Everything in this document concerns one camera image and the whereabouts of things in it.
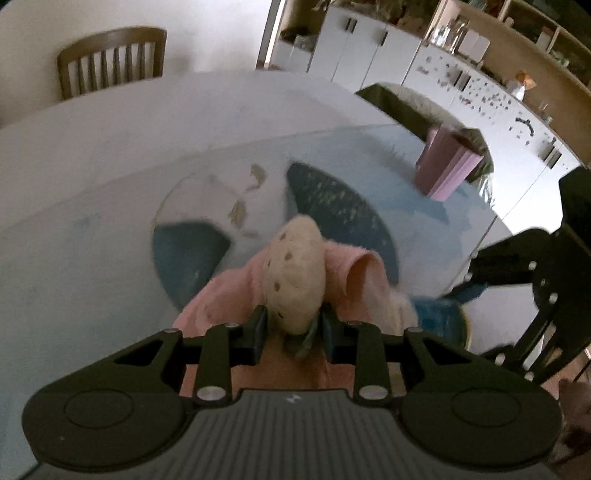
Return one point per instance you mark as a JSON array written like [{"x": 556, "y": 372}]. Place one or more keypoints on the white stickered cabinet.
[{"x": 489, "y": 106}]

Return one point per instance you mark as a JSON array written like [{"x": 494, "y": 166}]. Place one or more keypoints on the white cupboard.
[{"x": 360, "y": 50}]

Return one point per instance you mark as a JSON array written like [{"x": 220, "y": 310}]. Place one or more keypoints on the wooden chair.
[{"x": 111, "y": 55}]

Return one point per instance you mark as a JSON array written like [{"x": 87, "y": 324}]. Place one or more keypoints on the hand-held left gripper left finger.
[{"x": 258, "y": 334}]

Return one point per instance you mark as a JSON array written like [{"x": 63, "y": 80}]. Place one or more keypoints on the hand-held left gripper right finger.
[{"x": 327, "y": 334}]

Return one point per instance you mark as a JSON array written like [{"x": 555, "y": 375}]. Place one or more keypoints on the wooden shelf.
[{"x": 521, "y": 50}]

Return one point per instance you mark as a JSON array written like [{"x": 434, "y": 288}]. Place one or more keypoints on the pink towel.
[{"x": 364, "y": 277}]

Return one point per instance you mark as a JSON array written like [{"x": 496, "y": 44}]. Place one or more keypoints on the pink ribbed cup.
[{"x": 445, "y": 164}]

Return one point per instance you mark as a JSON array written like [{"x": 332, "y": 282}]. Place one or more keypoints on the cream spotted plush toy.
[{"x": 293, "y": 272}]

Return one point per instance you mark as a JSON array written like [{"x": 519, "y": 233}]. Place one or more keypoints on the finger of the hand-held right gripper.
[
  {"x": 503, "y": 263},
  {"x": 521, "y": 332}
]

